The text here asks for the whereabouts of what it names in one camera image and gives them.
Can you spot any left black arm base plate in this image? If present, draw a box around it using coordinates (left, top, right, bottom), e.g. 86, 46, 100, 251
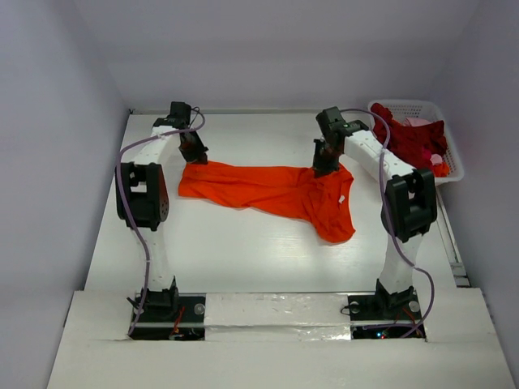
130, 294, 206, 341

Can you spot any small orange garment in basket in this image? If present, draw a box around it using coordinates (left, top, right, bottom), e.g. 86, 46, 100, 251
431, 162, 450, 178

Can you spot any orange t shirt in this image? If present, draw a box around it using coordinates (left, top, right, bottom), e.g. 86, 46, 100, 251
178, 161, 355, 244

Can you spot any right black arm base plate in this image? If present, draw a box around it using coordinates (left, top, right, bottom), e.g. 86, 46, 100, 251
341, 293, 426, 340

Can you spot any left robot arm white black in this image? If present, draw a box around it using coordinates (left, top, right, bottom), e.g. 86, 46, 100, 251
115, 101, 208, 320

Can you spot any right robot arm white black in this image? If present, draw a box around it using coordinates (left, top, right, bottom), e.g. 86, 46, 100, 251
313, 107, 437, 321

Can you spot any dark red t shirt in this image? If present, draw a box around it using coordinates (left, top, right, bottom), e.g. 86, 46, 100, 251
370, 103, 448, 170

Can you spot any pink garment in basket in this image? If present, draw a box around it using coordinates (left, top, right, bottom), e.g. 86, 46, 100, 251
402, 118, 431, 127

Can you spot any white plastic basket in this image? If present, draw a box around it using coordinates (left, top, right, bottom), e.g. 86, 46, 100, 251
368, 99, 465, 186

